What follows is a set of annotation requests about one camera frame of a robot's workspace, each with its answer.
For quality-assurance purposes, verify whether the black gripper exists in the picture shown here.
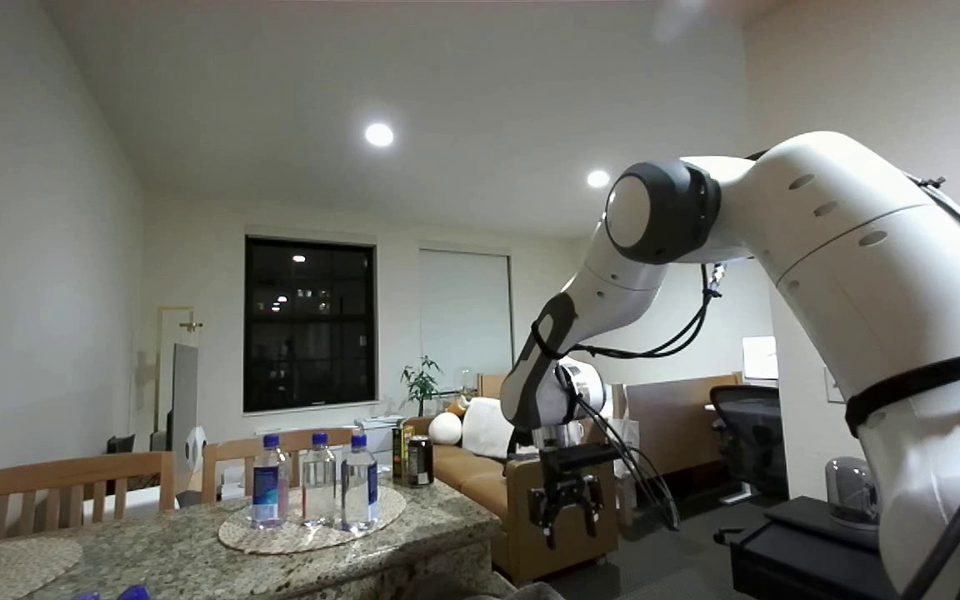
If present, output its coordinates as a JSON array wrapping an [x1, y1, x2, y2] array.
[[531, 443, 616, 546]]

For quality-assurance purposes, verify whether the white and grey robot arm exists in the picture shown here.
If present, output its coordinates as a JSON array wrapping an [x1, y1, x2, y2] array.
[[501, 131, 960, 600]]

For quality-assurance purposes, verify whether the tan leather sofa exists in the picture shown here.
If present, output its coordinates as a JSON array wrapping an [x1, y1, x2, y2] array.
[[403, 371, 622, 588]]

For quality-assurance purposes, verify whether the wooden desk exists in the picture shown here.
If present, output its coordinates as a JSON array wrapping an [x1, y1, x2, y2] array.
[[622, 378, 738, 478]]

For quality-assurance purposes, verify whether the white round cushion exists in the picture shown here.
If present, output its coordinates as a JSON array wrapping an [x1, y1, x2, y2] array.
[[425, 413, 463, 445]]

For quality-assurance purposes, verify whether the dark jar on counter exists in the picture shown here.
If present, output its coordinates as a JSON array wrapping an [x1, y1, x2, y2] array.
[[392, 424, 434, 488]]

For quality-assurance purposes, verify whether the green potted plant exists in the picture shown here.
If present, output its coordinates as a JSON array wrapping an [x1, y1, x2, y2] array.
[[401, 358, 440, 405]]

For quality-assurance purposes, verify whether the white window blind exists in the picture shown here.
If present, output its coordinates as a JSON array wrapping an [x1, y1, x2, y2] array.
[[421, 249, 513, 390]]

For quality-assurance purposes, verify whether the black office chair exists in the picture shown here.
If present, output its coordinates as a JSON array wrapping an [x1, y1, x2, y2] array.
[[711, 383, 785, 502]]

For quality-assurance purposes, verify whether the right plastic water bottle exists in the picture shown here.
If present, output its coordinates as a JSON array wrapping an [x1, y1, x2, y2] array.
[[338, 434, 380, 534]]

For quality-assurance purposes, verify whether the plastic water bottle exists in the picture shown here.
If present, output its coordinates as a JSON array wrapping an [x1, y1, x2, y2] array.
[[251, 434, 287, 529], [298, 431, 336, 526], [338, 434, 380, 534]]

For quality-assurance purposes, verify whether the black equipment box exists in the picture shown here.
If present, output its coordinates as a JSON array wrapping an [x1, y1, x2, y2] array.
[[730, 495, 896, 600]]

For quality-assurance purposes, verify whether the middle plastic water bottle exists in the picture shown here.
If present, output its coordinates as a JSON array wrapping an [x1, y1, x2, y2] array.
[[298, 431, 336, 526]]

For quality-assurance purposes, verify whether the round woven placemat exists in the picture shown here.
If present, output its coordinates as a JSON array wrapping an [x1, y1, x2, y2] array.
[[216, 488, 406, 556]]

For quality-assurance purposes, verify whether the grey metal cylinder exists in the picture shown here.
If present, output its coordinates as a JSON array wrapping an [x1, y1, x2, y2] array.
[[822, 458, 877, 524]]

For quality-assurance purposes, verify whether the left plastic water bottle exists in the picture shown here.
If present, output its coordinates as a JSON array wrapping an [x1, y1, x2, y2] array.
[[251, 434, 287, 529]]

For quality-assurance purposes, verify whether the recessed ceiling light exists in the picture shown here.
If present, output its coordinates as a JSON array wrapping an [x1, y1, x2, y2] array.
[[584, 165, 612, 190], [363, 119, 396, 149]]

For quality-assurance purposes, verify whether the dark night window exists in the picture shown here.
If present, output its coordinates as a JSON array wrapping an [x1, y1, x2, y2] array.
[[242, 235, 376, 413]]

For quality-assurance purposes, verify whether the left wooden chair back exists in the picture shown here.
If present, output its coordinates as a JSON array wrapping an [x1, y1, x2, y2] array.
[[0, 450, 176, 540]]

